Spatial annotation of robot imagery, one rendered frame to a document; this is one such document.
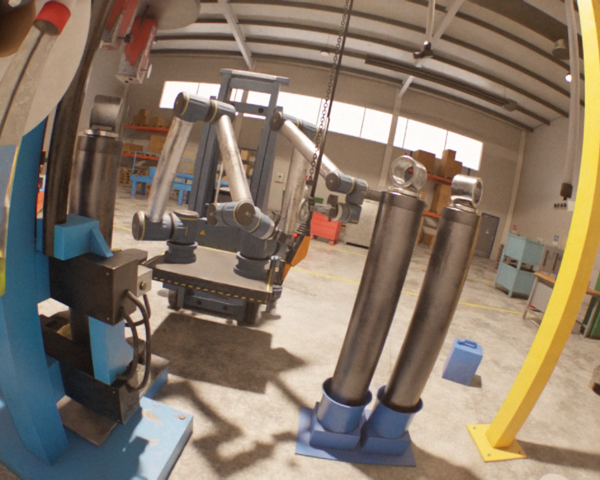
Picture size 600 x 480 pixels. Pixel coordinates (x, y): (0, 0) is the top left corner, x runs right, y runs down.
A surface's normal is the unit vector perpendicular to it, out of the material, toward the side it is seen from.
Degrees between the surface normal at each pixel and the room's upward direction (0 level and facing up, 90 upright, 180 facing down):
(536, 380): 90
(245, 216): 76
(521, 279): 90
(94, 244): 90
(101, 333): 90
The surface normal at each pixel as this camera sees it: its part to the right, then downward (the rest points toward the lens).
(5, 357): -0.08, 0.16
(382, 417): -0.79, -0.05
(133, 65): 0.25, 0.22
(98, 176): 0.70, 0.27
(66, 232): 0.98, 0.22
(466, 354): -0.47, 0.07
